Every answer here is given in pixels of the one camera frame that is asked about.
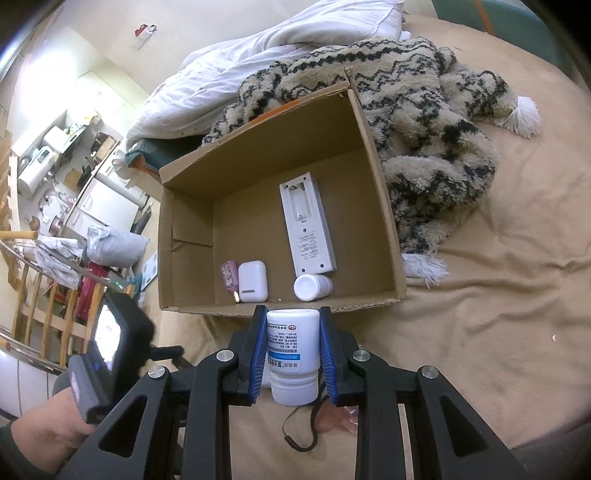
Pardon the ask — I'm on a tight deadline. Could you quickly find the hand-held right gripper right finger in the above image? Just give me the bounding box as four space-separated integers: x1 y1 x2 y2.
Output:
318 306 532 480

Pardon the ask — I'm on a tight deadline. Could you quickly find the small white pill bottle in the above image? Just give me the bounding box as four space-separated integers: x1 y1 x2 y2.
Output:
293 273 334 302

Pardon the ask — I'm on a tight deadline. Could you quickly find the white water heater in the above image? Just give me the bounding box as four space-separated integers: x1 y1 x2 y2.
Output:
17 143 63 200

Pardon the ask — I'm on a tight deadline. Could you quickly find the black lanyard cord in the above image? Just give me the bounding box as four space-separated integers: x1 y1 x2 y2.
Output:
281 399 326 452

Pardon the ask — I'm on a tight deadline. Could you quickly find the white kitchen cabinet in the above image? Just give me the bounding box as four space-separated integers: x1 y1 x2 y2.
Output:
62 178 144 241

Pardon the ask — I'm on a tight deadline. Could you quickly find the brown cardboard box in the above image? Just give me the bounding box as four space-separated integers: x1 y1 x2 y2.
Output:
157 69 408 317

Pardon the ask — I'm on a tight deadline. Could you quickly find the pink perfume bottle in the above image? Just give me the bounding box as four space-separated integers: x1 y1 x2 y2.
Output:
220 261 242 304

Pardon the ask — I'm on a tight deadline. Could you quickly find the white earbuds case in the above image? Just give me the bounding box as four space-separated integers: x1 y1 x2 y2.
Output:
238 261 269 304

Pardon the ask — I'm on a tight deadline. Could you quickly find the grey plastic bag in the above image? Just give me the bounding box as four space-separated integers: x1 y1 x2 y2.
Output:
85 225 149 268

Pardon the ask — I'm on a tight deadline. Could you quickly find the beige black patterned fluffy blanket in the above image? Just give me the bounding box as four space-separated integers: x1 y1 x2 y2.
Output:
201 37 542 289

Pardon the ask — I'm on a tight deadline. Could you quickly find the teal cushion with orange stripe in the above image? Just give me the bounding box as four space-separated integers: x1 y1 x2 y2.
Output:
124 138 162 174
475 0 575 75

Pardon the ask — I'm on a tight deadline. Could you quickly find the pink translucent plastic piece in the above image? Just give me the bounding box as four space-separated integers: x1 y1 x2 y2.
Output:
321 401 358 435

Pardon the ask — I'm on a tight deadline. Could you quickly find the white duvet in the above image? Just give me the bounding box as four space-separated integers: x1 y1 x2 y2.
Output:
126 0 411 153

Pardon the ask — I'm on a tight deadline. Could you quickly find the red white wall fixture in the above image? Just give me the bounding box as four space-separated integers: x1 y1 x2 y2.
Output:
134 22 158 49

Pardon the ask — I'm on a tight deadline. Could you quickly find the white remote control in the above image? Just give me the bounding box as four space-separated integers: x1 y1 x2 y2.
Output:
278 171 338 274

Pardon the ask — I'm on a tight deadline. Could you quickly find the beige bedsheet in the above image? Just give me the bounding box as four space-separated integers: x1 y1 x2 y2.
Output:
180 14 591 480

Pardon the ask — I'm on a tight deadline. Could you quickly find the white blue-label medicine bottle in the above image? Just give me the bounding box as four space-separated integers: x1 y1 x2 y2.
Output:
265 308 321 407

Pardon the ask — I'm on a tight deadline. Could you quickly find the red bag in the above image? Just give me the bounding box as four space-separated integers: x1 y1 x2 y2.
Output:
76 263 106 326

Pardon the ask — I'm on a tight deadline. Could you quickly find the white hanging cloth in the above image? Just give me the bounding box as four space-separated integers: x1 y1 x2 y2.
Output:
34 235 90 289

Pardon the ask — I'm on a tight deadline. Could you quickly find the white bathroom scale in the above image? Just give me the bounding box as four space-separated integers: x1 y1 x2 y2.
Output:
137 258 160 292

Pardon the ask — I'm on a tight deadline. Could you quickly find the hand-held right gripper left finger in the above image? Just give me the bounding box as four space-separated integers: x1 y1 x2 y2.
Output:
55 304 269 480

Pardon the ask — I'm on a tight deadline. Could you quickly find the person's left forearm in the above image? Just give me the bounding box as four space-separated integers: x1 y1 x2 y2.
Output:
0 422 56 480

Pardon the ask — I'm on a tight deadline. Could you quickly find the wooden chair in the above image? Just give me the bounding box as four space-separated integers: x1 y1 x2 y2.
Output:
0 228 139 374

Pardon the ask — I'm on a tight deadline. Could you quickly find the person's left hand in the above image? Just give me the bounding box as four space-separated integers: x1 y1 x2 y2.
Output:
11 392 100 472

